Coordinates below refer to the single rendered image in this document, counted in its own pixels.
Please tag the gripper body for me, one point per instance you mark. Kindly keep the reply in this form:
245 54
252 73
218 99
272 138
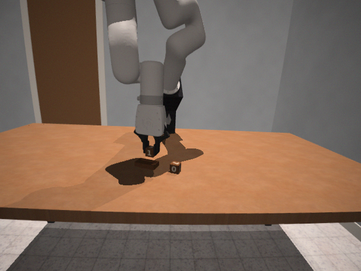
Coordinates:
150 120

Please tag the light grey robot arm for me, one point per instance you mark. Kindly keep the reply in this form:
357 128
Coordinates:
155 78

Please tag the brown wooden tray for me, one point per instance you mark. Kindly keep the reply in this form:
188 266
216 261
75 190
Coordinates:
146 163

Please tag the brown number cube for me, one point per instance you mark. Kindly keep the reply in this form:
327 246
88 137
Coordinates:
149 151
175 167

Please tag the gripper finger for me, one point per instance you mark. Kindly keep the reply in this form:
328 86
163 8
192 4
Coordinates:
144 139
156 146

